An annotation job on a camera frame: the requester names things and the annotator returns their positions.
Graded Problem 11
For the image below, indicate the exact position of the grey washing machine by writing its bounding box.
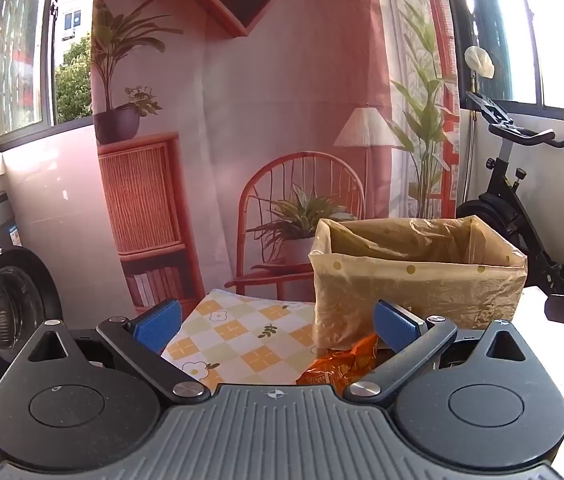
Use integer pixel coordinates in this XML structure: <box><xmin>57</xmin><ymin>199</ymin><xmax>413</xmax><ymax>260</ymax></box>
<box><xmin>0</xmin><ymin>192</ymin><xmax>65</xmax><ymax>411</ymax></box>

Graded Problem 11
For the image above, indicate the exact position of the checkered floral tablecloth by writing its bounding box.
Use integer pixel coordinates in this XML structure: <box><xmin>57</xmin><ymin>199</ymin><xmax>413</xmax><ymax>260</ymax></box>
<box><xmin>161</xmin><ymin>287</ymin><xmax>564</xmax><ymax>411</ymax></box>

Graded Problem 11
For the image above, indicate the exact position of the white hanging plastic bag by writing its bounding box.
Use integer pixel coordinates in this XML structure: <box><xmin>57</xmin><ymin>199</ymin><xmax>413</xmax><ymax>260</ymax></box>
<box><xmin>464</xmin><ymin>45</ymin><xmax>497</xmax><ymax>80</ymax></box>

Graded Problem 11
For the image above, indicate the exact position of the plastic-lined cardboard box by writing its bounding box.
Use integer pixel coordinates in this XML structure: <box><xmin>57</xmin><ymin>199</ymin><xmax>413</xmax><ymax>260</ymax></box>
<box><xmin>308</xmin><ymin>215</ymin><xmax>528</xmax><ymax>351</ymax></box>

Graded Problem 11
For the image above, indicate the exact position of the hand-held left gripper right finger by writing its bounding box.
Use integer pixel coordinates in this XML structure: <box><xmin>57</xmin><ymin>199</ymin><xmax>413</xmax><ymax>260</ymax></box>
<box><xmin>344</xmin><ymin>300</ymin><xmax>529</xmax><ymax>407</ymax></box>

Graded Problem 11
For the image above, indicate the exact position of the orange snack packet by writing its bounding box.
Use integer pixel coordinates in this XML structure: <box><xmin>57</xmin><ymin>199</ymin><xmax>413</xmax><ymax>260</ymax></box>
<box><xmin>296</xmin><ymin>332</ymin><xmax>380</xmax><ymax>387</ymax></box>

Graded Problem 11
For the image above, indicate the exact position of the dark-framed window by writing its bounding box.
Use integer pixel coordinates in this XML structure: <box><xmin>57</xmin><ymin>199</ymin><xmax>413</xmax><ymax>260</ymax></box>
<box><xmin>442</xmin><ymin>0</ymin><xmax>564</xmax><ymax>126</ymax></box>
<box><xmin>0</xmin><ymin>0</ymin><xmax>95</xmax><ymax>153</ymax></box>

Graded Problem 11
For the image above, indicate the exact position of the thin metal pole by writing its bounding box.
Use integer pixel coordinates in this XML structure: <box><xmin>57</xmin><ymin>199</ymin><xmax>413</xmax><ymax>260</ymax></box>
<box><xmin>466</xmin><ymin>72</ymin><xmax>478</xmax><ymax>206</ymax></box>

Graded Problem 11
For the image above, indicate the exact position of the black exercise bike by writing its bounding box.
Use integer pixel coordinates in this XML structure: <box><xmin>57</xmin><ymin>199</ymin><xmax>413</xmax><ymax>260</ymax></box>
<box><xmin>454</xmin><ymin>91</ymin><xmax>564</xmax><ymax>301</ymax></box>

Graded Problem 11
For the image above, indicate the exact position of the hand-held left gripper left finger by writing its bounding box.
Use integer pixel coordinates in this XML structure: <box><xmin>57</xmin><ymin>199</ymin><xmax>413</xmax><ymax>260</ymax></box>
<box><xmin>26</xmin><ymin>299</ymin><xmax>211</xmax><ymax>409</ymax></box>

